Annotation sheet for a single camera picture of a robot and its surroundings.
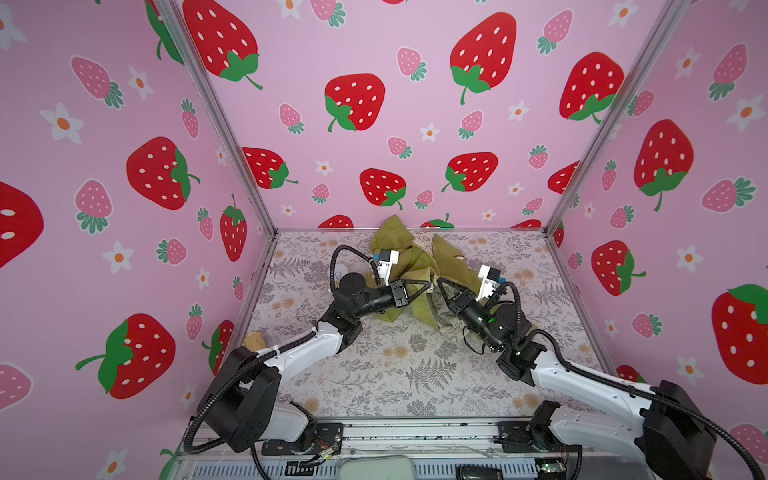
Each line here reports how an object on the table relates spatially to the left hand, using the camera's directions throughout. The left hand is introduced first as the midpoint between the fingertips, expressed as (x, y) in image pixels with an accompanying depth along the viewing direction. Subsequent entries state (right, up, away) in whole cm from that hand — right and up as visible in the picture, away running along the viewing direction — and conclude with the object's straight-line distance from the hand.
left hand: (430, 288), depth 70 cm
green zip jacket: (-1, +6, +31) cm, 31 cm away
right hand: (+1, +2, 0) cm, 2 cm away
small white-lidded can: (-27, +3, +32) cm, 42 cm away
